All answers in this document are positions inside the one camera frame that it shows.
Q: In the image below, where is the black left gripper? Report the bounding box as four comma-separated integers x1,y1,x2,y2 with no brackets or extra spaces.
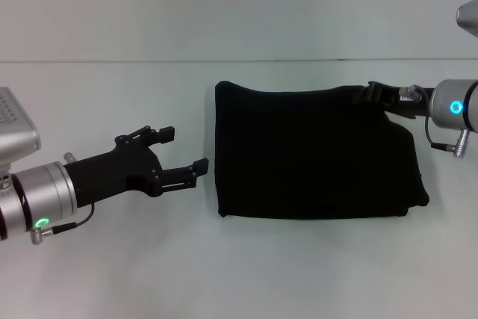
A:
62,124,209,208

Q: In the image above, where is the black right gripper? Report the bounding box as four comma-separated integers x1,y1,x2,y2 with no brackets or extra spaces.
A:
350,80,436,120

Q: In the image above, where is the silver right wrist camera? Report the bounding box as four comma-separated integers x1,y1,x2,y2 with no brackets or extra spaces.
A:
455,0,478,34

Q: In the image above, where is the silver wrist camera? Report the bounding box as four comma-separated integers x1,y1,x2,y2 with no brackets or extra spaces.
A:
455,0,478,34
0,86,41,171

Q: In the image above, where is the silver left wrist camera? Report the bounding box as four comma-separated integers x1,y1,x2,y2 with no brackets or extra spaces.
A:
0,86,41,171

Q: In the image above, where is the black shirt with FREE print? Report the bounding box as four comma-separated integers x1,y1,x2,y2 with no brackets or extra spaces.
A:
214,80,430,220

